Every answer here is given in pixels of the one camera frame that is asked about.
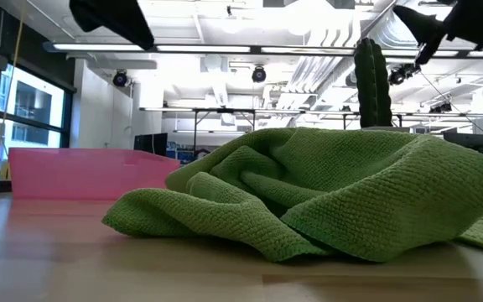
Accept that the black computer monitor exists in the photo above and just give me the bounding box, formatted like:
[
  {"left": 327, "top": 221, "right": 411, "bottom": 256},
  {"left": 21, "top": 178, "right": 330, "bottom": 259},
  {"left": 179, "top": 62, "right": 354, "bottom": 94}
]
[
  {"left": 441, "top": 132, "right": 483, "bottom": 161},
  {"left": 133, "top": 133, "right": 169, "bottom": 158}
]

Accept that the black ceiling spotlight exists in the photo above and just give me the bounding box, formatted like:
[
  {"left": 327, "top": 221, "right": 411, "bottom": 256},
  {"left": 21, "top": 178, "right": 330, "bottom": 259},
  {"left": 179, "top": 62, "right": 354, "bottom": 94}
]
[
  {"left": 387, "top": 62, "right": 422, "bottom": 87},
  {"left": 251, "top": 65, "right": 267, "bottom": 84},
  {"left": 112, "top": 69, "right": 130, "bottom": 88}
]

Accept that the black metal rig frame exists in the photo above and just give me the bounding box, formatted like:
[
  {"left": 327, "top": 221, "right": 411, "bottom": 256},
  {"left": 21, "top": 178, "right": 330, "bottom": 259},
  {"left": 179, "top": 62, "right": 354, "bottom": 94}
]
[{"left": 192, "top": 107, "right": 257, "bottom": 156}]

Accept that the pink plastic basket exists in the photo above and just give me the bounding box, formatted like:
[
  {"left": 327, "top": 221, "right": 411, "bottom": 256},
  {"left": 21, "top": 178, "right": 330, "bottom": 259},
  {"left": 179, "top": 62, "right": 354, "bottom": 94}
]
[{"left": 8, "top": 147, "right": 182, "bottom": 201}]

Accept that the tall green cactus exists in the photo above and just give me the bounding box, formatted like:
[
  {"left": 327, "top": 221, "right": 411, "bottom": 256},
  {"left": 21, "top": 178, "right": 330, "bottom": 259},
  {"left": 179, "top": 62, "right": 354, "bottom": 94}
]
[{"left": 353, "top": 37, "right": 394, "bottom": 129}]

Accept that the long ceiling light bar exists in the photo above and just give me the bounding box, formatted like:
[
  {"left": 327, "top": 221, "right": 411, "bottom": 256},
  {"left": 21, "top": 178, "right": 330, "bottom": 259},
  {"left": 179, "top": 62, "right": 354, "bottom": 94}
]
[{"left": 43, "top": 40, "right": 483, "bottom": 59}]

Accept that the yellow power cable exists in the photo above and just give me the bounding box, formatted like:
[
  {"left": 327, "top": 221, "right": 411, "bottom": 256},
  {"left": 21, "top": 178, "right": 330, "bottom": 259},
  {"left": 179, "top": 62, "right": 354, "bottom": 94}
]
[{"left": 0, "top": 0, "right": 27, "bottom": 169}]

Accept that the large glass window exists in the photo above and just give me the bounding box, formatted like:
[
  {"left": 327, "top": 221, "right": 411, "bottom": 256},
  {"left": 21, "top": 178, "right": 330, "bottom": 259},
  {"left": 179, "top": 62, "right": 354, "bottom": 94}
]
[{"left": 0, "top": 62, "right": 75, "bottom": 169}]

